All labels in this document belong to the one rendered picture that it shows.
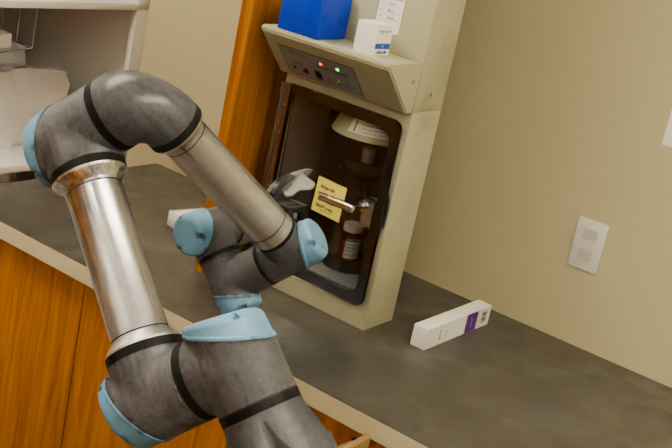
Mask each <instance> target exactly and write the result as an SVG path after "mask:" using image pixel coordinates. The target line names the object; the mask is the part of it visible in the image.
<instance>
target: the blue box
mask: <svg viewBox="0 0 672 448"><path fill-rule="evenodd" d="M351 5H352V0H282V5H281V10H280V15H279V21H278V28H281V29H284V30H287V31H290V32H293V33H296V34H299V35H302V36H306V37H309V38H312V39H315V40H321V39H344V38H345V34H346V29H347V24H348V19H349V15H350V10H351Z"/></svg>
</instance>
